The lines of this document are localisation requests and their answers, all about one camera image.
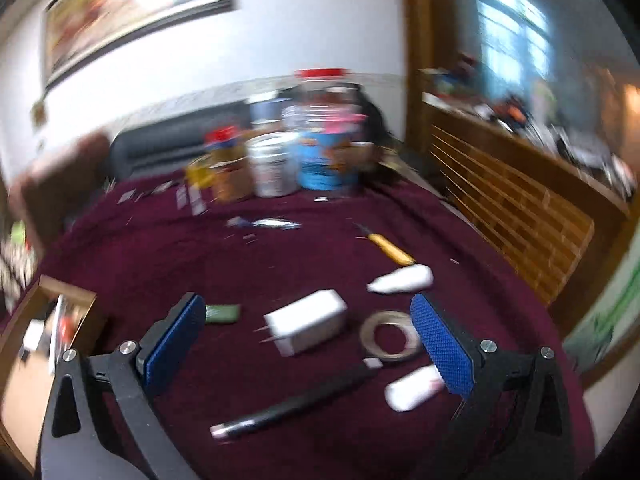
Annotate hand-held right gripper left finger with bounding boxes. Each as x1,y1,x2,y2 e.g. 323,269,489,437
41,292,207,480

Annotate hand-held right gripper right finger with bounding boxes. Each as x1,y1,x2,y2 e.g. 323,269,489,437
410,292,576,480

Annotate white bottle orange cap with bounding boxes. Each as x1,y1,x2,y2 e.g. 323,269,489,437
384,364,447,414

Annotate green marker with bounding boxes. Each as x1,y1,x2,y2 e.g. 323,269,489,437
204,303,241,324

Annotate black tape roll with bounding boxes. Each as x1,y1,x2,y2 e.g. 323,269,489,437
359,310,422,365

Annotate white correction fluid bottle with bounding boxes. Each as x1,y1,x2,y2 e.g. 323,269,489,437
366,264,435,296

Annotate long black pen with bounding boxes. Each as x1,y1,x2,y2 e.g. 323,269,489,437
209,357,384,444

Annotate large white charger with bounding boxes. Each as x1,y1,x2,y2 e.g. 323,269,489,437
255,288,349,359

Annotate cardboard box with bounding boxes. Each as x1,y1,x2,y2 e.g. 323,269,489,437
0,275,109,471

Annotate yellow utility knife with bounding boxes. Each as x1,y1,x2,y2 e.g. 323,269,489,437
354,222,417,267

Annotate metal tweezers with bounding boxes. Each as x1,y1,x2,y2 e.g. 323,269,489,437
174,182,211,217

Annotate dark thin pen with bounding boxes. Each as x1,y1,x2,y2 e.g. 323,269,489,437
116,180,176,206

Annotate wooden brick-pattern partition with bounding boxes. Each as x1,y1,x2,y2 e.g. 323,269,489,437
404,0,632,308

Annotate maroon tablecloth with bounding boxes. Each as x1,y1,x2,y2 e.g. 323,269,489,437
37,170,597,480

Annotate small foil sachet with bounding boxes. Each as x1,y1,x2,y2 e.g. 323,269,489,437
251,217,302,231

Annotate green patterned panel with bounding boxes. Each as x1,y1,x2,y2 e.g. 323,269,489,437
562,255,640,388

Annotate yellow tape roll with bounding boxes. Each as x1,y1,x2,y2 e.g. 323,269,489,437
185,155,215,192

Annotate brown jar red lid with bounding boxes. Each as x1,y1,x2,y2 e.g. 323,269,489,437
204,127,251,204

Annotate brown armchair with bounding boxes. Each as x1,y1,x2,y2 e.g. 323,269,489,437
9,132,114,257

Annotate dark leather sofa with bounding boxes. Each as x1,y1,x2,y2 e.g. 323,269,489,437
109,100,252,182

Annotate white plastic jar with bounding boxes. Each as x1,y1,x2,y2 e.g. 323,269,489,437
246,133,301,199

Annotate clear jar blue label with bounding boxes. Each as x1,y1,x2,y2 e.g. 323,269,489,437
282,68,368,193

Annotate dark cloth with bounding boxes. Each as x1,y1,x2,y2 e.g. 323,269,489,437
357,97,401,166

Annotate window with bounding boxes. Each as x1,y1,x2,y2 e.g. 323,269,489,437
472,0,553,83

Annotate framed wall picture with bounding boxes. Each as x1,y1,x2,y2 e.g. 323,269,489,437
42,0,236,92

